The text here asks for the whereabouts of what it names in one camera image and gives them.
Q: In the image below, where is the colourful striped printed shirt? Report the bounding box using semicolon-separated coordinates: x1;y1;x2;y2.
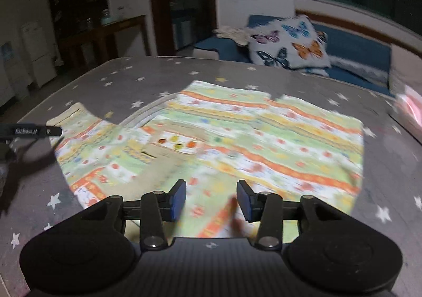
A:
49;80;365;239

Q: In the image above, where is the blue sofa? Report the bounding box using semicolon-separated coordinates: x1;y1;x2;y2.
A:
193;14;397;97

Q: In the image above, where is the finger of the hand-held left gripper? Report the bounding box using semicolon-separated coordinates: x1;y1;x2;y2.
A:
0;124;63;138
0;138;20;163

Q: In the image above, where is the grey star-print bed sheet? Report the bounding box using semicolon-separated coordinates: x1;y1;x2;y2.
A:
0;56;422;297

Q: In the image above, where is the pink cloth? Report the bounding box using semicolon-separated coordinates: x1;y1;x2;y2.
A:
395;84;422;127

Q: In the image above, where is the beige cushion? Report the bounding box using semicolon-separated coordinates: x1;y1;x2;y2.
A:
388;43;422;97

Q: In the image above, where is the butterfly print pillow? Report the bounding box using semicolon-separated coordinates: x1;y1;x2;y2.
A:
247;15;332;70

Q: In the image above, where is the white lace cloth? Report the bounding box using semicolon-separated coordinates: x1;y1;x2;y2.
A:
212;25;255;46

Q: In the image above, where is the pale blue cabinet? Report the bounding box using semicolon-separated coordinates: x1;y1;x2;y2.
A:
171;16;194;51

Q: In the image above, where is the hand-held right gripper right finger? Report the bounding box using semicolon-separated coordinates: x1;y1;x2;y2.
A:
236;180;325;250

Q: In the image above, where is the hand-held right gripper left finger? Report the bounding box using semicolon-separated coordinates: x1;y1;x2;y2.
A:
99;180;188;251

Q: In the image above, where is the dark wooden table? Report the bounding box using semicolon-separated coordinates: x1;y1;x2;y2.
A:
59;14;151;69

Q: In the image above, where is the white refrigerator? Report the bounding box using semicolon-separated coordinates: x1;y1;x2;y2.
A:
21;22;57;89

